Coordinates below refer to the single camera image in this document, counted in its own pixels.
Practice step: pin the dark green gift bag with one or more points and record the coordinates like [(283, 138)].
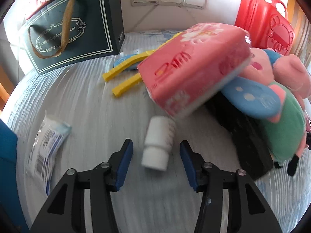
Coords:
[(65, 32)]

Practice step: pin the blue round disc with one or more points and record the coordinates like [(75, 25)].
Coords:
[(125, 58)]

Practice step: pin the blue plastic crate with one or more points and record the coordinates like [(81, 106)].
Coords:
[(9, 193)]

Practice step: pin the pink pig plush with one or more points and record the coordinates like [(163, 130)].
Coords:
[(291, 73)]

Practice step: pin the green-dress pig plush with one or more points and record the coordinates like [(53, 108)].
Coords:
[(287, 138)]

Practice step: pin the white pill bottle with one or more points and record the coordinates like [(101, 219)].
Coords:
[(158, 143)]

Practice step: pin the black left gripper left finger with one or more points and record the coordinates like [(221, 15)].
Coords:
[(64, 209)]

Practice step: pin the blue-dress pig plush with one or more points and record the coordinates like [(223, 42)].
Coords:
[(272, 55)]

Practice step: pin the white wet wipes packet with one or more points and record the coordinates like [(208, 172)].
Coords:
[(41, 159)]

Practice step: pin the black folded umbrella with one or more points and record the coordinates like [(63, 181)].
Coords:
[(253, 153)]

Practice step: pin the pink-face pig plush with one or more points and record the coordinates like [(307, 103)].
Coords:
[(259, 69)]

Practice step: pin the yellow plastic clip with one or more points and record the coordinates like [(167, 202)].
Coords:
[(131, 64)]

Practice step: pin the red plastic suitcase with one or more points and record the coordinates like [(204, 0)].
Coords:
[(266, 26)]

